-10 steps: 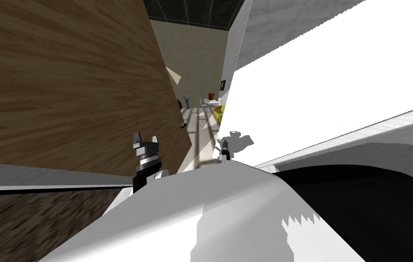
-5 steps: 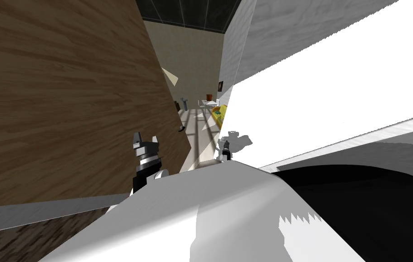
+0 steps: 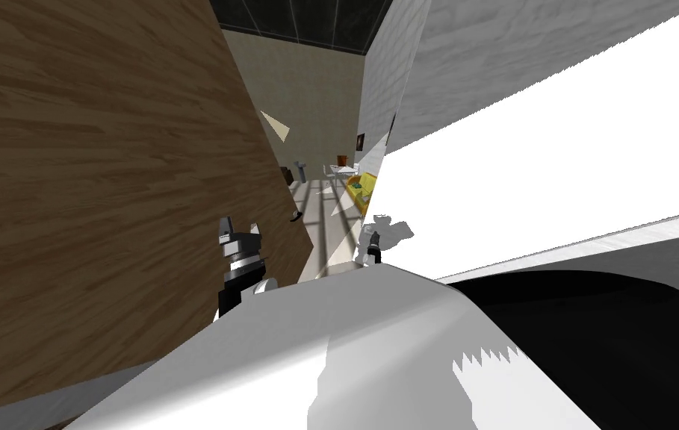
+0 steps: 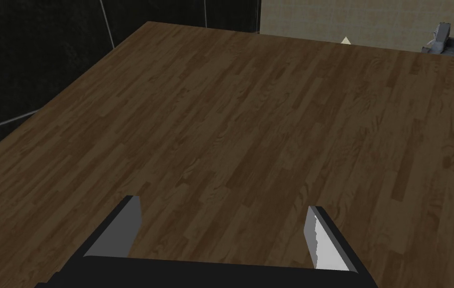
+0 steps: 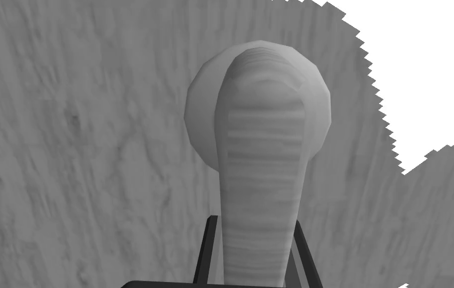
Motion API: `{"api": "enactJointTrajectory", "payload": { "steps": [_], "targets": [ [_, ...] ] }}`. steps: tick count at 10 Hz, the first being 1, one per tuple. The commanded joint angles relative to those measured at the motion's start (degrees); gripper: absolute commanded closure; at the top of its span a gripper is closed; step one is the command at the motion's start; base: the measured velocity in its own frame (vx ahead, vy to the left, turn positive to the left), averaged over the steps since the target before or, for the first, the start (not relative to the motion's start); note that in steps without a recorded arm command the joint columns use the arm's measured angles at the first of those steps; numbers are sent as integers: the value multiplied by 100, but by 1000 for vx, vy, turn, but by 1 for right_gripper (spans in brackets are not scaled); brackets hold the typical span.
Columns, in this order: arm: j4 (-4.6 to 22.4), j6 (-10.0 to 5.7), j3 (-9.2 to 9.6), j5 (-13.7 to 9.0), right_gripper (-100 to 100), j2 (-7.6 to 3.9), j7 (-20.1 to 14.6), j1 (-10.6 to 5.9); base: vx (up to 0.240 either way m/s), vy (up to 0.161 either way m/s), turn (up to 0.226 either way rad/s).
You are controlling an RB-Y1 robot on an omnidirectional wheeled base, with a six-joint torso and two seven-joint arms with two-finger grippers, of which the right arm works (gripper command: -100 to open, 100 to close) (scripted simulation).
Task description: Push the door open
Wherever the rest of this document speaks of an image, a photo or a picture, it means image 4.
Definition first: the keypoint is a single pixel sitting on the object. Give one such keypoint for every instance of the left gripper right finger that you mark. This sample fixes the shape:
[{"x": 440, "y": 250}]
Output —
[{"x": 324, "y": 244}]

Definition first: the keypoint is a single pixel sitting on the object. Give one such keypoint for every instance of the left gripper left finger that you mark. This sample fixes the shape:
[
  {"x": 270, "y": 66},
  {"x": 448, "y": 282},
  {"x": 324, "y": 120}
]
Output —
[{"x": 117, "y": 236}]

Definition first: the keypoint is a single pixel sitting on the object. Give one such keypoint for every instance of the brown wooden table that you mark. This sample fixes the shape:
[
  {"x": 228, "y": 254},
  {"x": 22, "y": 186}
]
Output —
[{"x": 226, "y": 128}]

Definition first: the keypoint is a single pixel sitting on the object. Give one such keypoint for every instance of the pale grey angular object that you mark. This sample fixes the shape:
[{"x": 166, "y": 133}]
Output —
[{"x": 438, "y": 39}]

